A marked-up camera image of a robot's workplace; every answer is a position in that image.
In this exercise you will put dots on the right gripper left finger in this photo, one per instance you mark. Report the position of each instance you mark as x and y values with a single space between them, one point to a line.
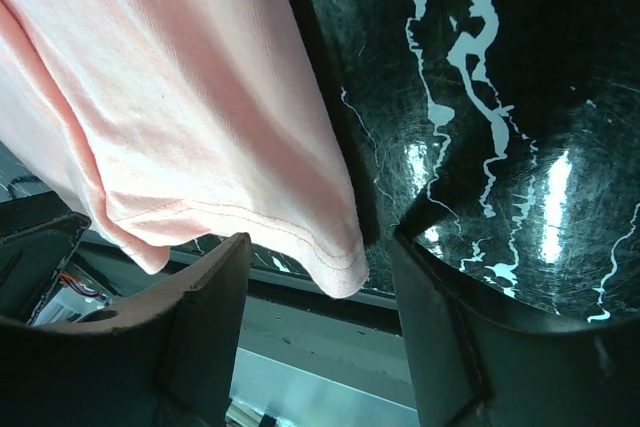
164 355

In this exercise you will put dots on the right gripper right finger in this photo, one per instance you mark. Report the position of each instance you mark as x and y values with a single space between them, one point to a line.
480 358

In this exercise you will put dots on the salmon pink t-shirt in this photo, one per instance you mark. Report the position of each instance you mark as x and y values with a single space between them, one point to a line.
167 120

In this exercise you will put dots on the black marble pattern mat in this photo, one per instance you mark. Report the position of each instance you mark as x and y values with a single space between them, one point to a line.
501 135

